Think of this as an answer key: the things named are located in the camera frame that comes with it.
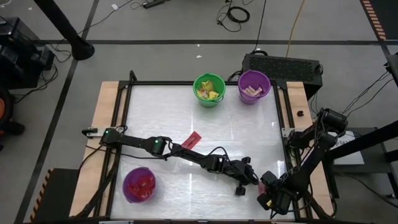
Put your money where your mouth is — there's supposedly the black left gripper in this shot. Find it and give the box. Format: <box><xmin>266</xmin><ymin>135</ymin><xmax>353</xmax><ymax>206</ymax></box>
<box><xmin>225</xmin><ymin>157</ymin><xmax>260</xmax><ymax>197</ymax></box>

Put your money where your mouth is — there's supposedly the green halloween bucket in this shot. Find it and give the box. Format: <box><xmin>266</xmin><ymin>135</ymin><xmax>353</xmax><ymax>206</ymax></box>
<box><xmin>192</xmin><ymin>72</ymin><xmax>227</xmax><ymax>108</ymax></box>

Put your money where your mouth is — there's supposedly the purple halloween bucket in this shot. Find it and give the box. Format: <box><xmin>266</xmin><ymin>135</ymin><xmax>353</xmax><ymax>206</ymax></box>
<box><xmin>121</xmin><ymin>166</ymin><xmax>158</xmax><ymax>205</ymax></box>
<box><xmin>237</xmin><ymin>69</ymin><xmax>272</xmax><ymax>105</ymax></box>

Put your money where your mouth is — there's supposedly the white paper sheet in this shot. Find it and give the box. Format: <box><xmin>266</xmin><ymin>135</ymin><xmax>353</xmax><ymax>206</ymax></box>
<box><xmin>334</xmin><ymin>130</ymin><xmax>365</xmax><ymax>166</ymax></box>

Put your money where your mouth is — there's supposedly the black computer case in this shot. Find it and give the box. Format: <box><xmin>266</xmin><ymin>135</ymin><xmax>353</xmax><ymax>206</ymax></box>
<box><xmin>242</xmin><ymin>53</ymin><xmax>324</xmax><ymax>100</ymax></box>

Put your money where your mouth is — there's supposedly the hazard-striped black floor mat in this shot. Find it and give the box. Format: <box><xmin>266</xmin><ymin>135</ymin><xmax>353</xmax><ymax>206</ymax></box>
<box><xmin>360</xmin><ymin>0</ymin><xmax>398</xmax><ymax>41</ymax></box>
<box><xmin>29</xmin><ymin>167</ymin><xmax>80</xmax><ymax>223</ymax></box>

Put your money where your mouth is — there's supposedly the black power strip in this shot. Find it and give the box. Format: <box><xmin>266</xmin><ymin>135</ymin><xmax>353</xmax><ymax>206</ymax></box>
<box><xmin>142</xmin><ymin>0</ymin><xmax>165</xmax><ymax>9</ymax></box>

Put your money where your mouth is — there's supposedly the black pole stand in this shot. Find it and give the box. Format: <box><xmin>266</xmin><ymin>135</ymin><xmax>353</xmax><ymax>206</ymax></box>
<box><xmin>32</xmin><ymin>0</ymin><xmax>96</xmax><ymax>62</ymax></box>

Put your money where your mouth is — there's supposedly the orange and black chair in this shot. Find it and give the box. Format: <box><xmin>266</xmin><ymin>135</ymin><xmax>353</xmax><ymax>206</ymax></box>
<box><xmin>0</xmin><ymin>88</ymin><xmax>25</xmax><ymax>152</ymax></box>

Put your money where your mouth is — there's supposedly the black equipment rack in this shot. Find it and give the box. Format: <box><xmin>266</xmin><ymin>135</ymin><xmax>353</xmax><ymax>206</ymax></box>
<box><xmin>0</xmin><ymin>17</ymin><xmax>56</xmax><ymax>90</ymax></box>

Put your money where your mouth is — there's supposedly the black hanging cable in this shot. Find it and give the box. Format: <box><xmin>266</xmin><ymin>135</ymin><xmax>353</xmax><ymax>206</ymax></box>
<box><xmin>251</xmin><ymin>0</ymin><xmax>267</xmax><ymax>54</ymax></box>

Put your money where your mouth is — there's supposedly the coiled black cable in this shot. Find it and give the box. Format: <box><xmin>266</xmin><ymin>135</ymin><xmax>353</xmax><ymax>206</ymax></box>
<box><xmin>216</xmin><ymin>1</ymin><xmax>251</xmax><ymax>33</ymax></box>

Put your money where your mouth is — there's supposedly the yellow hanging cable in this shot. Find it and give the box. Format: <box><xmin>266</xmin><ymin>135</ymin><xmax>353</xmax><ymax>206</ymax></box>
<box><xmin>285</xmin><ymin>0</ymin><xmax>306</xmax><ymax>58</ymax></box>

